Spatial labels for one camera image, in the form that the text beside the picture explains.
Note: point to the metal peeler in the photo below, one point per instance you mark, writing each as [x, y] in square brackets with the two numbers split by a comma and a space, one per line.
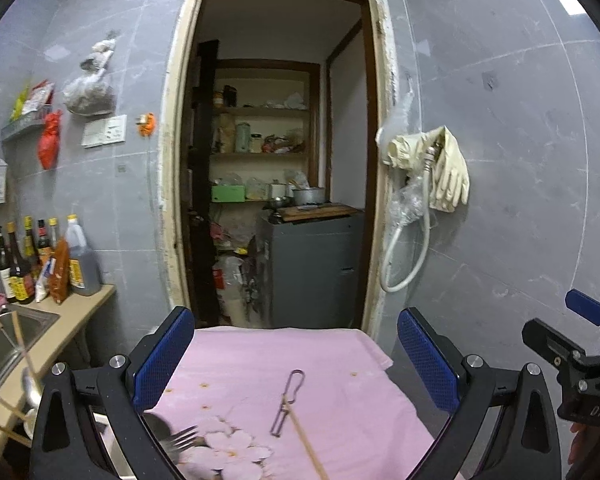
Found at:
[282, 402]

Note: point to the red-brown seasoning packet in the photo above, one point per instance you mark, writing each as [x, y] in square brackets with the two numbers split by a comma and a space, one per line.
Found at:
[59, 275]

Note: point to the yellow snack packet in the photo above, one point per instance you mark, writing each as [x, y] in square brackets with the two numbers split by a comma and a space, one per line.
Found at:
[20, 105]

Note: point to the pale green canister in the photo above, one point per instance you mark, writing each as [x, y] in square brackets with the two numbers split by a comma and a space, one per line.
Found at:
[242, 137]

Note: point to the wooden pantry shelf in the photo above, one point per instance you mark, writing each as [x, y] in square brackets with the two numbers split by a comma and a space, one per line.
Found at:
[260, 156]

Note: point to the red plastic bag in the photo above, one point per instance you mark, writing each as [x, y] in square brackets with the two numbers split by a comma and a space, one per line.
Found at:
[50, 142]

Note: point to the red and white packet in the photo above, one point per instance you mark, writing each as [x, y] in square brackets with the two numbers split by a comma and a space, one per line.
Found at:
[37, 97]

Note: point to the metal ladle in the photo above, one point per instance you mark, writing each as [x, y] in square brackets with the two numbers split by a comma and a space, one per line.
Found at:
[31, 390]

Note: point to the wooden board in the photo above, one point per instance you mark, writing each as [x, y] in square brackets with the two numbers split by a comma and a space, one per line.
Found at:
[317, 211]

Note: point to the large dark liquid jug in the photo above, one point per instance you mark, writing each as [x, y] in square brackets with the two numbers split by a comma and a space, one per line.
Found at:
[82, 265]

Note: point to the metal wall rack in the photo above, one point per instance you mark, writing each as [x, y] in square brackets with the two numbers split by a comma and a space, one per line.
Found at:
[20, 131]

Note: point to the wooden chopstick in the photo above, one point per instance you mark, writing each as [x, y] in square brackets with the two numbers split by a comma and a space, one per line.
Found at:
[27, 360]
[2, 327]
[10, 432]
[5, 402]
[310, 447]

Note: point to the orange wall hook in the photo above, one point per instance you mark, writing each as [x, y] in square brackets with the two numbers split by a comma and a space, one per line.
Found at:
[147, 124]

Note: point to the metal pot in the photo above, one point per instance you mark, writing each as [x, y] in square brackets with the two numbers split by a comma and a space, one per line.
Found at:
[309, 196]

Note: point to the dark bottle with yellow label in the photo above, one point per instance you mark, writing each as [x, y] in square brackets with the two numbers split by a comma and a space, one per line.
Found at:
[21, 285]

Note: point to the white wall socket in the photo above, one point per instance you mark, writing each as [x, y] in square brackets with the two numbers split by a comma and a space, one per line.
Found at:
[105, 131]

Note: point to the beige kitchen counter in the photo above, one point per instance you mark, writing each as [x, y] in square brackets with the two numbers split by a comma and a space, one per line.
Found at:
[80, 310]

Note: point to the hanging clear bag of dried goods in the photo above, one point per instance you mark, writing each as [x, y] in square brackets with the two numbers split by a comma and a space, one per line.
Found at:
[90, 95]

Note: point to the green box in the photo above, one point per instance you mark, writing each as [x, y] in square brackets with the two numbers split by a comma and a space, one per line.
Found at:
[228, 193]

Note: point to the person's right hand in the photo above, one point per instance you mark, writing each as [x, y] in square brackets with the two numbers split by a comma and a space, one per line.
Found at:
[579, 442]

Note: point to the pink floral cloth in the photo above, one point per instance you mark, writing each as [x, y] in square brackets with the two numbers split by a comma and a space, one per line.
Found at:
[280, 350]

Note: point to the grey cabinet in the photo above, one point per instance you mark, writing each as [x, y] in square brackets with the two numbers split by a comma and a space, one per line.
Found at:
[310, 270]

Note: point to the black cap sauce bottle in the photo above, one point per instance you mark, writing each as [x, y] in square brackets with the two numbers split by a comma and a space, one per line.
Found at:
[3, 270]

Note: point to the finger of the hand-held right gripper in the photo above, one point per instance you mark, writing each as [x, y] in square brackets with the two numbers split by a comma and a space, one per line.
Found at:
[585, 305]
[550, 345]

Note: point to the pale door frame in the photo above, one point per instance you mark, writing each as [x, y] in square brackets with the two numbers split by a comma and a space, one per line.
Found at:
[172, 110]

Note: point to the clear plastic bag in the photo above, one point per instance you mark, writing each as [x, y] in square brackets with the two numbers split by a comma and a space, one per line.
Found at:
[405, 200]

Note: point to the white sack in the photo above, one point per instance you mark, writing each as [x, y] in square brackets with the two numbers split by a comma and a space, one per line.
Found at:
[230, 285]

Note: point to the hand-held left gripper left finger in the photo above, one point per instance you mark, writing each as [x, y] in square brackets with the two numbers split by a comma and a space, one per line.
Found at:
[165, 355]

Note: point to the cream rubber glove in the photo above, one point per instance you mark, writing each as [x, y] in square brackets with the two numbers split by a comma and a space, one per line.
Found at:
[407, 150]
[450, 175]

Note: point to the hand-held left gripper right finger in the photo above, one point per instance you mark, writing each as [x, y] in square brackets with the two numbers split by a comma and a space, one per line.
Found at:
[425, 360]

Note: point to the metal fork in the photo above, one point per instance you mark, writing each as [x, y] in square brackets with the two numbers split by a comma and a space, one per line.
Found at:
[180, 442]

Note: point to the steel sink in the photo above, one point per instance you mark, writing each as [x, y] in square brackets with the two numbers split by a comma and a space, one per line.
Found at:
[5, 345]

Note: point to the dark wooden door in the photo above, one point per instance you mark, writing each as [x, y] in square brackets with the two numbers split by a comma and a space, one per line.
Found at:
[200, 185]

